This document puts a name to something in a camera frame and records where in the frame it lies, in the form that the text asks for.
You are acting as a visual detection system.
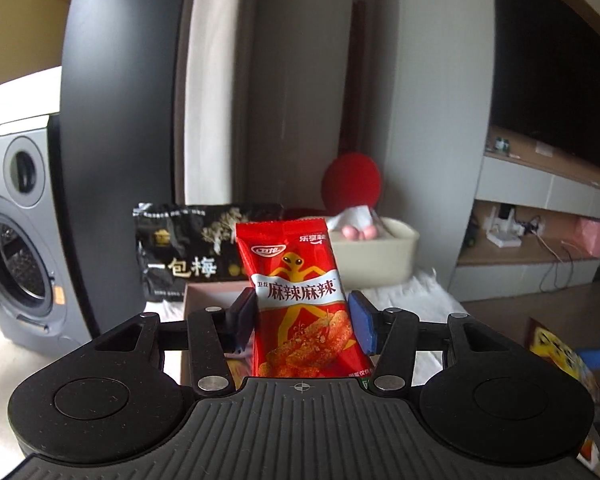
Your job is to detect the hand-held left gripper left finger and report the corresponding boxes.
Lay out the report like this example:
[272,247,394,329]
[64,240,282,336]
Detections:
[92,290,258,396]

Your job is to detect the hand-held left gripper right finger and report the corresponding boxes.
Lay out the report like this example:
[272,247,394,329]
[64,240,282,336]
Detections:
[349,292,516,396]

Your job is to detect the yellow printed packet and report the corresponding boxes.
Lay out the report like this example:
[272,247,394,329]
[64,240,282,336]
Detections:
[527,317,600,406]

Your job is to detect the red spicy strip packet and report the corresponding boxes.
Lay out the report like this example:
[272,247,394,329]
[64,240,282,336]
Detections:
[235,217,376,378]

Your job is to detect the beige tissue box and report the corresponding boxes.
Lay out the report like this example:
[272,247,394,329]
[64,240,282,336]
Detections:
[327,215,421,291]

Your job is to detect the white textured cloth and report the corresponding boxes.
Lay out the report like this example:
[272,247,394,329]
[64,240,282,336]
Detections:
[145,267,466,386]

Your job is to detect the black snack bag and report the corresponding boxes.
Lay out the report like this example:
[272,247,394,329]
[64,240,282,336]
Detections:
[132,202,286,303]

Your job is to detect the white tissue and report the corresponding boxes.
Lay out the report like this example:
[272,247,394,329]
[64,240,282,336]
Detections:
[330,205,376,231]

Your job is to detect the pink bag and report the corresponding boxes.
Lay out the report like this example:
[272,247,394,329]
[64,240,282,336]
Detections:
[577,217,600,261]

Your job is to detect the red round paddle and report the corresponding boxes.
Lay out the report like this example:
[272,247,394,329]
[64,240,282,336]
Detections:
[322,152,383,211]

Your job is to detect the white router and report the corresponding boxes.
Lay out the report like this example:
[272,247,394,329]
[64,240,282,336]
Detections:
[487,205,523,248]

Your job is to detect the grey wooden shelf unit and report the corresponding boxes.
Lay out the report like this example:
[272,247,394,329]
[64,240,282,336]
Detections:
[450,125,600,303]

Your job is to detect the grey washing machine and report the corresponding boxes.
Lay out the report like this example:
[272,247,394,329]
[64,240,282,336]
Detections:
[0,115,93,348]

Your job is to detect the dark red hanging scroll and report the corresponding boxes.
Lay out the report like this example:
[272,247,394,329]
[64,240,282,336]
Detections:
[350,2,368,156]

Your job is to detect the black television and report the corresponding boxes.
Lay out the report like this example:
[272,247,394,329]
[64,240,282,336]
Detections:
[490,0,600,176]

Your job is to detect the thin shelf cables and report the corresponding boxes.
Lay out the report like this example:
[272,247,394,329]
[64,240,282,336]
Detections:
[540,232,588,293]

